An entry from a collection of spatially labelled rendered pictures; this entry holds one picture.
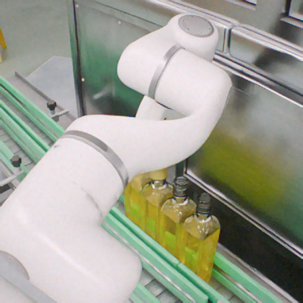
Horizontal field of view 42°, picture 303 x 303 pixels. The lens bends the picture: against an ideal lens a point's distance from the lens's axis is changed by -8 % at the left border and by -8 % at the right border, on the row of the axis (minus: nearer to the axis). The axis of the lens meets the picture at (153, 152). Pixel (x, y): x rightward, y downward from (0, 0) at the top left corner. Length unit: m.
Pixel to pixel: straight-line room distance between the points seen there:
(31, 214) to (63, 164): 0.06
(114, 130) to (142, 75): 0.12
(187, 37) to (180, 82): 0.08
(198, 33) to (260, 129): 0.26
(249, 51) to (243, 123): 0.14
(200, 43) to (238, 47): 0.18
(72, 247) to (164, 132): 0.15
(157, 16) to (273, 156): 0.35
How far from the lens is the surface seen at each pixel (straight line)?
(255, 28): 0.71
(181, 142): 0.43
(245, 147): 0.79
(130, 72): 0.50
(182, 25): 0.55
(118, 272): 0.36
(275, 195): 0.80
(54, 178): 0.37
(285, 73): 0.67
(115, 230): 0.95
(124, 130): 0.40
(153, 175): 0.78
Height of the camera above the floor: 1.66
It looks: 39 degrees down
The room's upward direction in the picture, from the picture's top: straight up
